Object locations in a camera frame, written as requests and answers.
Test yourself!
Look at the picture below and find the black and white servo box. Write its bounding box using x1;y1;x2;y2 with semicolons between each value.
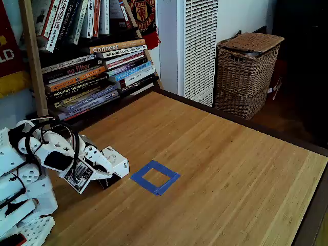
98;146;130;190

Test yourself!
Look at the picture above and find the grey purple paperback book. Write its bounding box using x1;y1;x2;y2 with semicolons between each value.
57;95;120;121

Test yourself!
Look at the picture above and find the blue purple spine book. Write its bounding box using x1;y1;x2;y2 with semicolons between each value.
55;86;120;113

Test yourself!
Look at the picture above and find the black Rocket Science book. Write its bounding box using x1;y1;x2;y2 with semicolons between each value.
46;76;111;100

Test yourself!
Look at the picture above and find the blue tape square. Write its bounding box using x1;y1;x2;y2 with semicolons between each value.
130;160;181;196

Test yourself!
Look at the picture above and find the orange spine book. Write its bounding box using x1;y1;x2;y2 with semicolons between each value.
45;66;107;93

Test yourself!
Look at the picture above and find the black no filter book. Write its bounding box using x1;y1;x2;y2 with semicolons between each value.
42;59;103;79

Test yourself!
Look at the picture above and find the grey white paperback book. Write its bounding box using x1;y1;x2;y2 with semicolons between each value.
40;54;95;74

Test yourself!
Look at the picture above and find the wooden ladder bookshelf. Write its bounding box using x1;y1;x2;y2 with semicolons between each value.
19;0;165;124

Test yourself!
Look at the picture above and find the light blue book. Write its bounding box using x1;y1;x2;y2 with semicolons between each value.
114;61;153;82

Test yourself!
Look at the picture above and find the dark purple book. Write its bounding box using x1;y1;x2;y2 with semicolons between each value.
106;57;149;76

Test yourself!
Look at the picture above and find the red and yellow banner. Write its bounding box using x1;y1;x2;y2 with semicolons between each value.
0;0;29;99

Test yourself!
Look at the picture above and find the white red striped book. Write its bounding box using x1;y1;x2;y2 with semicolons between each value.
104;50;146;65

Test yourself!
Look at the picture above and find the white Modern Romance book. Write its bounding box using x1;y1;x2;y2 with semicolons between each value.
98;45;148;59

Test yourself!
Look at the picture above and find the tan Connect book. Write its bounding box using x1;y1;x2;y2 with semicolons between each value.
89;38;146;54

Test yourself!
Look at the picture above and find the white A Financial Life book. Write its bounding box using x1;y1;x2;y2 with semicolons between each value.
46;0;71;53

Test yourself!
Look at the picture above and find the dark Moral Animal book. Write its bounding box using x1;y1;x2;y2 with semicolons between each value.
55;0;78;43

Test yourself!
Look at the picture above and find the green white spine book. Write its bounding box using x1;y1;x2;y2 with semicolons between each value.
71;0;89;46

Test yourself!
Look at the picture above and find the red and white book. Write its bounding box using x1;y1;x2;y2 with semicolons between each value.
35;0;61;39

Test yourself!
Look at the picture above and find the narrow white book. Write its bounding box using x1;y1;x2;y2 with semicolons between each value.
86;0;95;39

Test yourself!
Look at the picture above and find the orange red narrow book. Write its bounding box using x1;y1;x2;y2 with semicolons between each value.
92;0;101;38

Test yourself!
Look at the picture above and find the plain white book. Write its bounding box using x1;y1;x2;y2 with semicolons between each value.
99;0;111;35

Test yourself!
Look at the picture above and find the white louvered heater unit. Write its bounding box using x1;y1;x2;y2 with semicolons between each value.
176;0;220;108

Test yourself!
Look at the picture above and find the thin red book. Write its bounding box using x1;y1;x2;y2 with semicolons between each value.
117;0;133;29

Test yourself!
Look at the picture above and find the red black football scarf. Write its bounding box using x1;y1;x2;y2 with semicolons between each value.
127;0;161;51

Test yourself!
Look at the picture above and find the brown wicker laundry basket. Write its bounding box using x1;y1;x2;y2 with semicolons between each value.
214;32;285;120

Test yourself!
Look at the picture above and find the white camera board module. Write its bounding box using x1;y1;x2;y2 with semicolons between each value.
58;161;94;194

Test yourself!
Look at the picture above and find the white perforated base plate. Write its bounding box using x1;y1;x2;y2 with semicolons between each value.
15;215;56;246

